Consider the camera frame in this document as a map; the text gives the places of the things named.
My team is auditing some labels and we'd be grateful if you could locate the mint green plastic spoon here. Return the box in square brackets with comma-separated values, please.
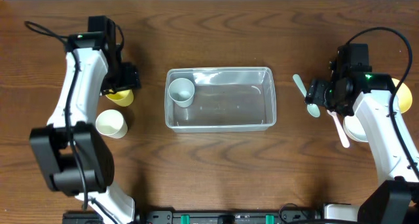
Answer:
[292, 73, 321, 119]

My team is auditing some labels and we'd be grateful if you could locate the white plastic bowl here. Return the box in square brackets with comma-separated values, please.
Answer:
[343, 116, 368, 143]

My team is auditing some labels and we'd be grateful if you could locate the yellow plastic cup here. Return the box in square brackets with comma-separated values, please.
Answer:
[106, 90, 134, 107]

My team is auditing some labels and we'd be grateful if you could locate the white plastic cup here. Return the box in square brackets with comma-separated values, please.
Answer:
[96, 109, 128, 139]

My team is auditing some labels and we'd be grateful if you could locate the pale pink plastic fork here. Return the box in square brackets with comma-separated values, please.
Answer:
[327, 110, 350, 148]

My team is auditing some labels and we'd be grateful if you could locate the yellow plastic bowl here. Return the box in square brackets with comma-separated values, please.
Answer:
[396, 83, 412, 113]

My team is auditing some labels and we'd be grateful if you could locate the grey plastic cup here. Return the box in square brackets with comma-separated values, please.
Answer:
[168, 78, 195, 107]

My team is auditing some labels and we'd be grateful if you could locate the clear plastic container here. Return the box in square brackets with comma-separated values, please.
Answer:
[164, 67, 277, 133]

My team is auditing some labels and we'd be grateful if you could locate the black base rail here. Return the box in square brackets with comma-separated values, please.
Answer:
[133, 207, 323, 224]

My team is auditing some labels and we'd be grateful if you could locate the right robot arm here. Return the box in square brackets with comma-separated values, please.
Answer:
[305, 44, 418, 223]

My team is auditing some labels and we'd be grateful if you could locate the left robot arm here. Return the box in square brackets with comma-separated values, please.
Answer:
[24, 16, 142, 223]

